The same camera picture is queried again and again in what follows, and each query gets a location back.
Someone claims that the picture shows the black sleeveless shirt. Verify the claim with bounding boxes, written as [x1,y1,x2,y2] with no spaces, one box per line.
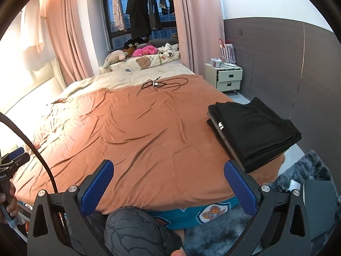
[208,97,302,163]

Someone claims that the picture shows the stack of folded clothes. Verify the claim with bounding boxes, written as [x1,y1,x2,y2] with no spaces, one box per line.
[208,112,286,173]

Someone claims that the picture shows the person's left hand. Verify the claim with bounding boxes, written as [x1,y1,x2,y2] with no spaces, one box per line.
[0,181,20,224]

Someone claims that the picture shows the grey fluffy rug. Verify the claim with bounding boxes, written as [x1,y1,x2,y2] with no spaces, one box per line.
[183,150,340,255]

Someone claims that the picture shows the blue cartoon bed sheet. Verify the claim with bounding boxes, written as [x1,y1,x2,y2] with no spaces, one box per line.
[147,197,239,231]

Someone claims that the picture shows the orange brown bed blanket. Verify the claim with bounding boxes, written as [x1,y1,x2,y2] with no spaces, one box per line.
[12,75,234,214]

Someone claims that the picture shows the white padded headboard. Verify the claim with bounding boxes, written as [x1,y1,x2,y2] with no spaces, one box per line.
[1,58,66,113]

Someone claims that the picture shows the white bedside cabinet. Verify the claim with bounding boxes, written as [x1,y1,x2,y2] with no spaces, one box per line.
[204,64,243,93]

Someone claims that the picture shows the beige plush toy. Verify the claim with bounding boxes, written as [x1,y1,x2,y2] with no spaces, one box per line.
[100,50,128,74]

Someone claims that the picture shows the pink curtain left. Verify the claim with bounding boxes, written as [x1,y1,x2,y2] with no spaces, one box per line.
[46,0,94,85]

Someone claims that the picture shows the pink curtain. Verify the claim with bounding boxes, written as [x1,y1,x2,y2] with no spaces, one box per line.
[173,0,225,75]
[46,0,94,85]

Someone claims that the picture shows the pink plush toy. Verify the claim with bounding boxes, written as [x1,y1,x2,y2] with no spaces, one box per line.
[132,45,158,57]

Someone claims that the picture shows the hanging floral garment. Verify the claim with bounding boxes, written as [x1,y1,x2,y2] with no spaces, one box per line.
[112,0,127,31]

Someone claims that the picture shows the hanging black coat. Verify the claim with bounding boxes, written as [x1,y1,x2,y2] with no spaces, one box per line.
[126,0,152,39]

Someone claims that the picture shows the pink curtain right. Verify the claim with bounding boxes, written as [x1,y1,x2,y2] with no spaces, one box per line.
[173,0,225,75]

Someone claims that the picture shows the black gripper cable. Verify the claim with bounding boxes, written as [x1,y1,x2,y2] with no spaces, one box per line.
[0,111,60,194]

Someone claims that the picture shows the black cable on bed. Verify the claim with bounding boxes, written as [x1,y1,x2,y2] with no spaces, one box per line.
[141,76,189,92]

